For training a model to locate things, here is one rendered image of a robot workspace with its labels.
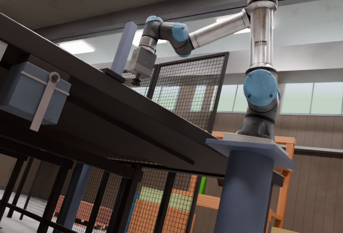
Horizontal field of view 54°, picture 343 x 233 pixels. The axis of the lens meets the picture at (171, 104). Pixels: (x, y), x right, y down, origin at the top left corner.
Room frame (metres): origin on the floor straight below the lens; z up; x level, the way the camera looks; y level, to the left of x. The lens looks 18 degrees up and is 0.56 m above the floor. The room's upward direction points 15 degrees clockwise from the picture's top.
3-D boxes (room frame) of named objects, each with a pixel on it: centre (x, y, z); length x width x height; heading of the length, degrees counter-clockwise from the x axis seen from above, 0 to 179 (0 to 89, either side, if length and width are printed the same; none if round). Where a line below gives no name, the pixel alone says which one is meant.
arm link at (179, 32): (1.31, 0.07, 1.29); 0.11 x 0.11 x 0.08; 68
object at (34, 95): (0.88, 0.36, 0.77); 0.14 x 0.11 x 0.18; 133
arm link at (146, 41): (1.33, 0.16, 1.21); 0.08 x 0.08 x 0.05
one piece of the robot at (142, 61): (1.34, 0.17, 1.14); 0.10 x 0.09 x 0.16; 33
